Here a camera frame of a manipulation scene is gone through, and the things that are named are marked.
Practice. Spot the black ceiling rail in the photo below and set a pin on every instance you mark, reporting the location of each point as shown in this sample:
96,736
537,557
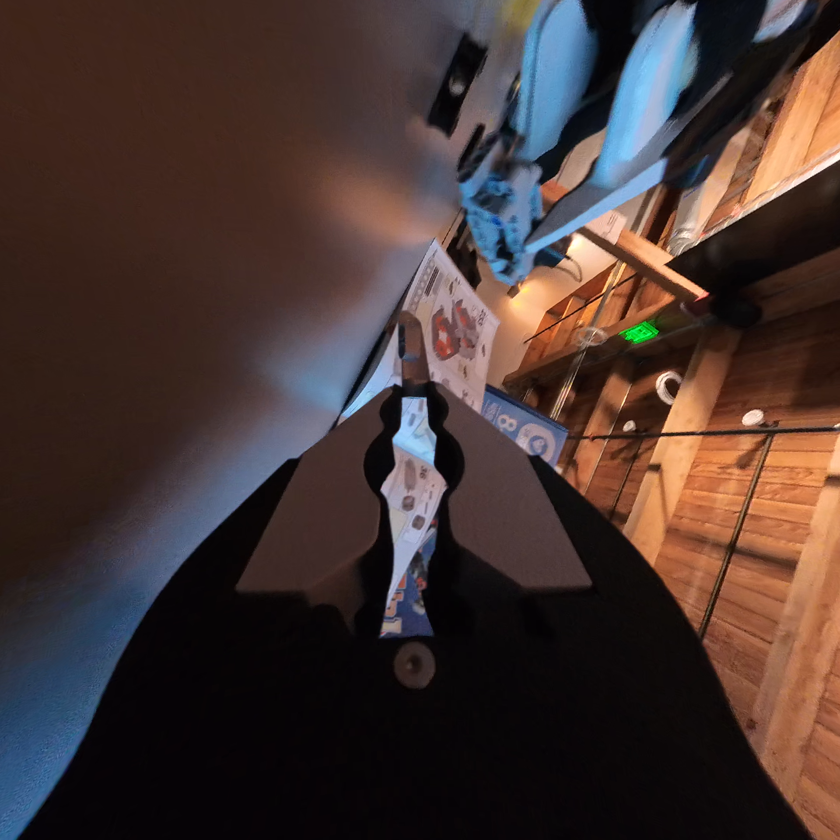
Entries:
689,433

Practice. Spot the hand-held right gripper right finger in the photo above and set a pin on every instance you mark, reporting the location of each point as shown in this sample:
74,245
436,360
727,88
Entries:
512,525

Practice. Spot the blue robot kit box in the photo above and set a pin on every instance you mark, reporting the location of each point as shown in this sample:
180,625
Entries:
525,426

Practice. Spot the white instruction booklet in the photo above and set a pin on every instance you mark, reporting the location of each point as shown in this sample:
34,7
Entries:
453,328

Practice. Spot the grey brick assembly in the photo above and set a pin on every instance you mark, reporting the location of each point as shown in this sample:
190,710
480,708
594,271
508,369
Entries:
502,216

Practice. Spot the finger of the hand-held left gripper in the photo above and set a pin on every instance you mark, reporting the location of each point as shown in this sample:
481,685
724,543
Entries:
558,79
590,210

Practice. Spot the short grey beam piece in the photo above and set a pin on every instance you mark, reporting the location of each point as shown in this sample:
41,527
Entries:
410,348

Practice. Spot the green exit sign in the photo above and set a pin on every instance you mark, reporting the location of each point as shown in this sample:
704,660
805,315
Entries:
638,332

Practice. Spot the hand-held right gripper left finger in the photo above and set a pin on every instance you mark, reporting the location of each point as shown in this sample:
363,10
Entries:
308,525

